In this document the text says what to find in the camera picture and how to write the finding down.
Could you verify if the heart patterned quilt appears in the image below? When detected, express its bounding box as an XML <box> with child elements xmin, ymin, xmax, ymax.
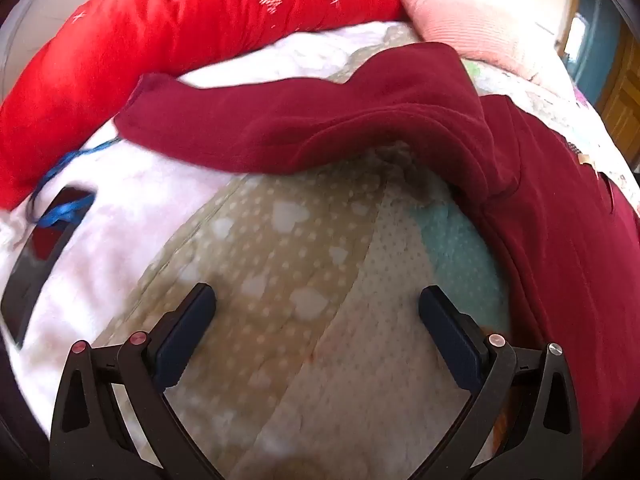
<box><xmin>90</xmin><ymin>25</ymin><xmax>640</xmax><ymax>480</ymax></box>

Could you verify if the blue door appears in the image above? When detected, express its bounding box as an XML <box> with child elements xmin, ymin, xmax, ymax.
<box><xmin>575</xmin><ymin>0</ymin><xmax>621</xmax><ymax>106</ymax></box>

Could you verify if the wooden door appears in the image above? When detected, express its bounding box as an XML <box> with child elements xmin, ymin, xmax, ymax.
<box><xmin>597</xmin><ymin>25</ymin><xmax>640</xmax><ymax>161</ymax></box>

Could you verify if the red patterned pillow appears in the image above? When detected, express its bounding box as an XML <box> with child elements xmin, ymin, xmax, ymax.
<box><xmin>0</xmin><ymin>0</ymin><xmax>408</xmax><ymax>211</ymax></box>

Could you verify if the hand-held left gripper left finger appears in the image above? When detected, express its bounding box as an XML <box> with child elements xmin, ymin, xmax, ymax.
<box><xmin>49</xmin><ymin>282</ymin><xmax>226</xmax><ymax>480</ymax></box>

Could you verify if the pink ribbed pillow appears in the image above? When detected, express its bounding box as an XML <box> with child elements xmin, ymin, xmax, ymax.
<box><xmin>385</xmin><ymin>0</ymin><xmax>566</xmax><ymax>81</ymax></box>

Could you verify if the maroon garment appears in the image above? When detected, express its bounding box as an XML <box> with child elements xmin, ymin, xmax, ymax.
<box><xmin>114</xmin><ymin>41</ymin><xmax>640</xmax><ymax>480</ymax></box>

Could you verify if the blue cord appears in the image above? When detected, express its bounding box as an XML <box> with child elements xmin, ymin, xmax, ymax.
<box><xmin>30</xmin><ymin>135</ymin><xmax>123</xmax><ymax>228</ymax></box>

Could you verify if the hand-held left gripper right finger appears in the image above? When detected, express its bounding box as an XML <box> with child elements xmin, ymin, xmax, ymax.
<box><xmin>410</xmin><ymin>285</ymin><xmax>585</xmax><ymax>480</ymax></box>

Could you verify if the white fleece blanket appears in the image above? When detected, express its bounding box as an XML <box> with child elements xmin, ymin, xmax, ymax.
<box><xmin>0</xmin><ymin>21</ymin><xmax>418</xmax><ymax>411</ymax></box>

